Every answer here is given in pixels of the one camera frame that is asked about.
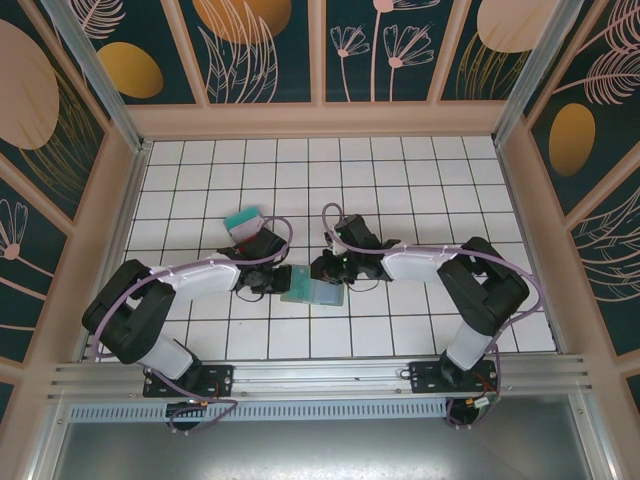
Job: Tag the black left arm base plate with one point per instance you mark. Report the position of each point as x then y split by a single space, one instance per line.
215 377

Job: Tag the aluminium frame post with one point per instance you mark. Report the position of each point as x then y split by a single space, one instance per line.
87 65
547 65

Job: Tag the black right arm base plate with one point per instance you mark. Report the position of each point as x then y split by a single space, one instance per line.
425 375

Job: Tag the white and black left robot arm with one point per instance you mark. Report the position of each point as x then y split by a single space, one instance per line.
200 277

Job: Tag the steel sheet panel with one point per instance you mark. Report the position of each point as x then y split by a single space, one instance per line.
320 450

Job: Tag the pale green card holder wallet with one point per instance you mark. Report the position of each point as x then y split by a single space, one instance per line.
330 295

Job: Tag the teal chip card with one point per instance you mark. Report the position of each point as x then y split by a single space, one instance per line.
242 217

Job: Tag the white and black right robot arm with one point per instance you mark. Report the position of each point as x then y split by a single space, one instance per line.
480 285

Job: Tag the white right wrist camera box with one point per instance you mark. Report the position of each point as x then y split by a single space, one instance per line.
336 246

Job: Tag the teal VIP card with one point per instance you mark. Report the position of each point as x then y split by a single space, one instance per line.
302 285

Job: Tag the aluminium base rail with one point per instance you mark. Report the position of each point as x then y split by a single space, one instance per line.
320 377

